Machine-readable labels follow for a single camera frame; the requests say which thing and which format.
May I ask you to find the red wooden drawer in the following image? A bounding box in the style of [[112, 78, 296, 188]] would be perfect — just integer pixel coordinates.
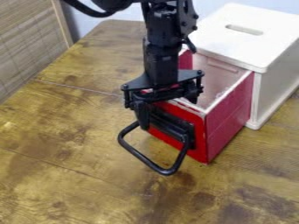
[[155, 50, 254, 164]]

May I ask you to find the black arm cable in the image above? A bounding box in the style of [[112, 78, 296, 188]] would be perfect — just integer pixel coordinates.
[[61, 0, 117, 18]]

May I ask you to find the black metal drawer handle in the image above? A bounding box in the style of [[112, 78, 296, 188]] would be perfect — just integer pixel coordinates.
[[116, 108, 196, 177]]

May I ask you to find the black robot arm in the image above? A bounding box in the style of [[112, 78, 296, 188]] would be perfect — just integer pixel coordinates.
[[63, 0, 203, 130]]

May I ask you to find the white wooden cabinet box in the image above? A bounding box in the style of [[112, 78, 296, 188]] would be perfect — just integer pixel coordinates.
[[191, 3, 299, 130]]

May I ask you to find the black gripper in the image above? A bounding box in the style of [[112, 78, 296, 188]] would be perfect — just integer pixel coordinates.
[[121, 38, 204, 130]]

